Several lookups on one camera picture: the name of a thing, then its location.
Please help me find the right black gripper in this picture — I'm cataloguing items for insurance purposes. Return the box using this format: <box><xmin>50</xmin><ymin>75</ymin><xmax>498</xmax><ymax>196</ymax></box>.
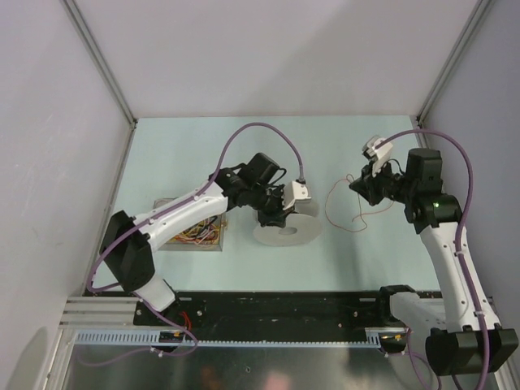
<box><xmin>350</xmin><ymin>156</ymin><xmax>416</xmax><ymax>206</ymax></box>

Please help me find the grey perforated cable spool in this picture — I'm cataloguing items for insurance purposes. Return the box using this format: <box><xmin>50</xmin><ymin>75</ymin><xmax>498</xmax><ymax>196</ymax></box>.
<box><xmin>253</xmin><ymin>200</ymin><xmax>323</xmax><ymax>247</ymax></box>

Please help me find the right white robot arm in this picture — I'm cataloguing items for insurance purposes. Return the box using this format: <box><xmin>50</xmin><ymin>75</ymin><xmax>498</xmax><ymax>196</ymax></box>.
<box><xmin>349</xmin><ymin>148</ymin><xmax>519</xmax><ymax>376</ymax></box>

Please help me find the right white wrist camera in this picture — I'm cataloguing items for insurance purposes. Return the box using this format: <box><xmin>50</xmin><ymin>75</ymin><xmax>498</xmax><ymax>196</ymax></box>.
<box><xmin>362</xmin><ymin>135</ymin><xmax>393</xmax><ymax>176</ymax></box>

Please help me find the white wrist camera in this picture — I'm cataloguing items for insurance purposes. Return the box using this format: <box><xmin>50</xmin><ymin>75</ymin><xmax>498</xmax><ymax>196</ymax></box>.
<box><xmin>282</xmin><ymin>180</ymin><xmax>312</xmax><ymax>210</ymax></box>
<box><xmin>362</xmin><ymin>135</ymin><xmax>393</xmax><ymax>176</ymax></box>

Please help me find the aluminium frame post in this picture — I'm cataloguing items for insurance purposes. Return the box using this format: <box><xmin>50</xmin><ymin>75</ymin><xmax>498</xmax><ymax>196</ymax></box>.
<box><xmin>415</xmin><ymin>0</ymin><xmax>496</xmax><ymax>128</ymax></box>
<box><xmin>59</xmin><ymin>0</ymin><xmax>136</xmax><ymax>124</ymax></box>

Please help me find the tangled coloured wires bundle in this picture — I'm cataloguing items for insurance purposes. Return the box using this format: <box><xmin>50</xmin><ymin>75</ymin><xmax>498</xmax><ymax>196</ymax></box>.
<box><xmin>172</xmin><ymin>217</ymin><xmax>225</xmax><ymax>247</ymax></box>

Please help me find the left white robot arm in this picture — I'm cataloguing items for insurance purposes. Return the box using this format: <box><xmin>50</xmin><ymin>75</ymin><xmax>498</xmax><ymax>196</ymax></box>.
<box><xmin>100</xmin><ymin>153</ymin><xmax>301</xmax><ymax>325</ymax></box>

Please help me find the white slotted cable duct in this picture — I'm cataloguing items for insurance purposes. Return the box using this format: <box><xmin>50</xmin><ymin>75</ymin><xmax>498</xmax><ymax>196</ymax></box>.
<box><xmin>74</xmin><ymin>327</ymin><xmax>407</xmax><ymax>348</ymax></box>

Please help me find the left aluminium frame post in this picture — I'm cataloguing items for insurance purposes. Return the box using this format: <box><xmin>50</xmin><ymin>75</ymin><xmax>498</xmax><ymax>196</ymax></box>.
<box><xmin>59</xmin><ymin>0</ymin><xmax>136</xmax><ymax>124</ymax></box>

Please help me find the clear plastic cable box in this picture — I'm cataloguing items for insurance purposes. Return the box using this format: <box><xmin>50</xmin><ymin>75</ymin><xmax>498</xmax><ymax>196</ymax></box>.
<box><xmin>159</xmin><ymin>213</ymin><xmax>228</xmax><ymax>252</ymax></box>

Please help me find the thin orange wire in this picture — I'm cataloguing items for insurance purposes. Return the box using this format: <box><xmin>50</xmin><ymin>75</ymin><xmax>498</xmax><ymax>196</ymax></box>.
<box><xmin>323</xmin><ymin>173</ymin><xmax>395</xmax><ymax>233</ymax></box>

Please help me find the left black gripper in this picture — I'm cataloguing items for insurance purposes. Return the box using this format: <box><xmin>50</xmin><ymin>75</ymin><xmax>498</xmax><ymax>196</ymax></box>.
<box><xmin>248</xmin><ymin>184</ymin><xmax>294</xmax><ymax>228</ymax></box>

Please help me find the right aluminium frame post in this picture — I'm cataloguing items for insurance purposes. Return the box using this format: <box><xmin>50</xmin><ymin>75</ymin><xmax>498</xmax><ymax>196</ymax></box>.
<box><xmin>415</xmin><ymin>0</ymin><xmax>496</xmax><ymax>128</ymax></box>

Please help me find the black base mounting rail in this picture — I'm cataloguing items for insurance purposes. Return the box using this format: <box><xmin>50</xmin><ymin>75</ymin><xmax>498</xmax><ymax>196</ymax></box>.
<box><xmin>133</xmin><ymin>285</ymin><xmax>413</xmax><ymax>337</ymax></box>

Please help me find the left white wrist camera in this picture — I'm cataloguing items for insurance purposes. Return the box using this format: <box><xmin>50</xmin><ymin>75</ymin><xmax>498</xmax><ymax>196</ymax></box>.
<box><xmin>282</xmin><ymin>180</ymin><xmax>312</xmax><ymax>210</ymax></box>

